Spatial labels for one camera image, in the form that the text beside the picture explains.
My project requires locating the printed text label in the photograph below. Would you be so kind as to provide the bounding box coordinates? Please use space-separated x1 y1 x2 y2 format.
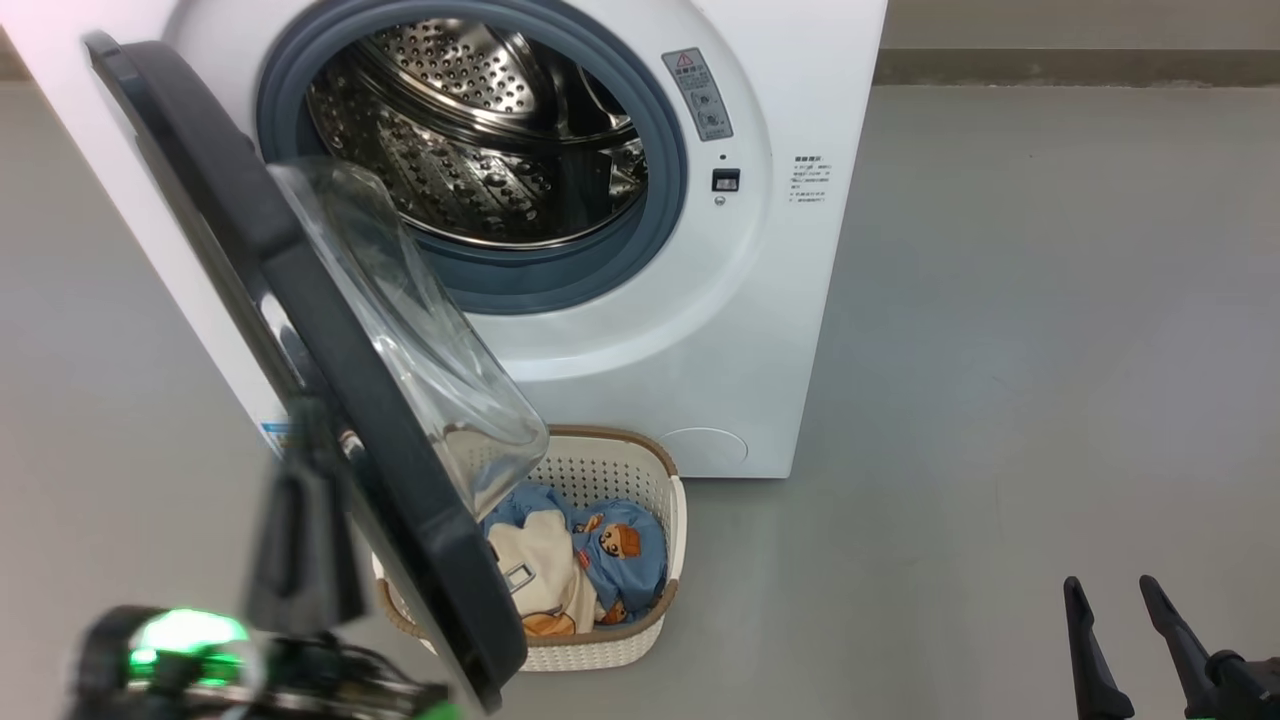
790 153 829 206

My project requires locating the white front-load washing machine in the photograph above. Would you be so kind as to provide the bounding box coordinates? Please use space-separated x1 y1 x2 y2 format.
0 0 889 479

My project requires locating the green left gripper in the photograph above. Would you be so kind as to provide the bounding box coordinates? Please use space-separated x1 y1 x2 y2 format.
75 400 461 720

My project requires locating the cream perforated laundry basket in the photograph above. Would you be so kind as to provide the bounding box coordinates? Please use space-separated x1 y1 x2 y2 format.
372 425 688 673

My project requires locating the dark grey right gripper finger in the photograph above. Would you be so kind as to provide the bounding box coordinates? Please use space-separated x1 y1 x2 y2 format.
1063 577 1136 720
1140 575 1218 720

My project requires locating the blue cartoon print garment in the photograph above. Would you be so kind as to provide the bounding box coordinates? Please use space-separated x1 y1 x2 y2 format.
570 498 669 626

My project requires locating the cream and blue cartoon garment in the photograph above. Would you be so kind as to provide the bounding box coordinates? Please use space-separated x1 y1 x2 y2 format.
485 483 601 637

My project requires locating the grey warning sticker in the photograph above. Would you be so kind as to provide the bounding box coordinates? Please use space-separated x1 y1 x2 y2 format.
662 47 734 142

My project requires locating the round white filter cover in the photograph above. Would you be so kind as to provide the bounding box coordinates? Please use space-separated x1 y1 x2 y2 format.
660 428 749 471

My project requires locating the dark round glass washer door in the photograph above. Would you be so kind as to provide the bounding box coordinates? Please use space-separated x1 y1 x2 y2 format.
85 30 549 713

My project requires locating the stainless steel washing machine drum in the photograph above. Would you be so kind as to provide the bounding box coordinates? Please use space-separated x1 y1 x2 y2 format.
305 18 649 249

